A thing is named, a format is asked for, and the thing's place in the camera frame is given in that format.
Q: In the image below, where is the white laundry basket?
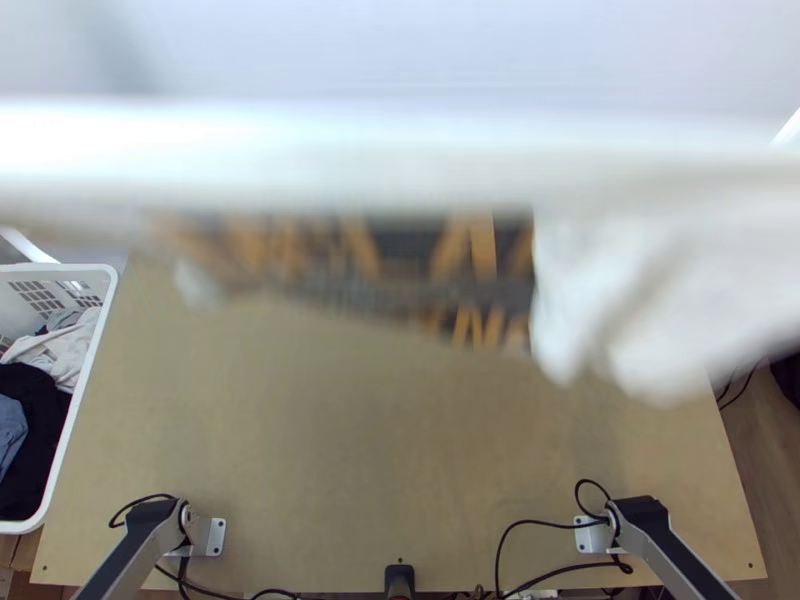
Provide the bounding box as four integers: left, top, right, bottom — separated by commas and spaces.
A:
0, 263, 120, 534

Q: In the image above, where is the heap of clothes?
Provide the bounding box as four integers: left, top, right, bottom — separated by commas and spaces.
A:
0, 306, 104, 520

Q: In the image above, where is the black cable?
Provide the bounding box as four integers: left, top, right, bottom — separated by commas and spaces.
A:
107, 493, 179, 530
717, 367, 759, 412
574, 479, 615, 521
495, 515, 611, 598
152, 554, 301, 600

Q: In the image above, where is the white t-shirt with grey print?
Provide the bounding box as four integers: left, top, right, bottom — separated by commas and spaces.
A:
0, 99, 800, 409

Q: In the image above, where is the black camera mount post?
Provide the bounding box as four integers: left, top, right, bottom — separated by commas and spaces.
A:
384, 563, 416, 600

